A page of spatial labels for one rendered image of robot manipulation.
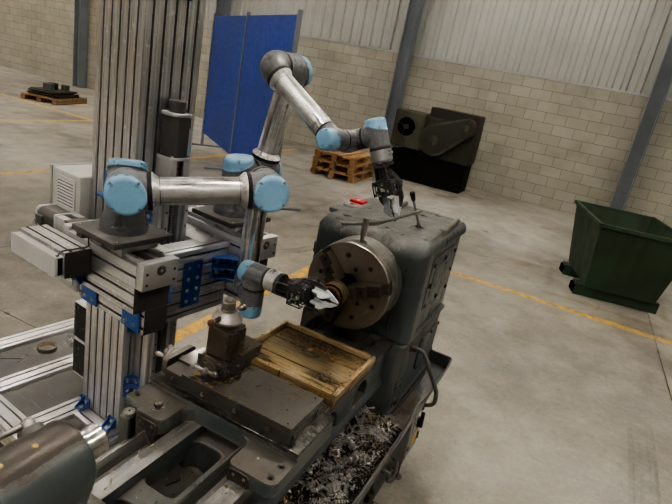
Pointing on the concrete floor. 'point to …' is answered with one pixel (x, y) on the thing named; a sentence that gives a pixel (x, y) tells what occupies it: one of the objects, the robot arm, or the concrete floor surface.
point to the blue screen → (243, 78)
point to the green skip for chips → (619, 256)
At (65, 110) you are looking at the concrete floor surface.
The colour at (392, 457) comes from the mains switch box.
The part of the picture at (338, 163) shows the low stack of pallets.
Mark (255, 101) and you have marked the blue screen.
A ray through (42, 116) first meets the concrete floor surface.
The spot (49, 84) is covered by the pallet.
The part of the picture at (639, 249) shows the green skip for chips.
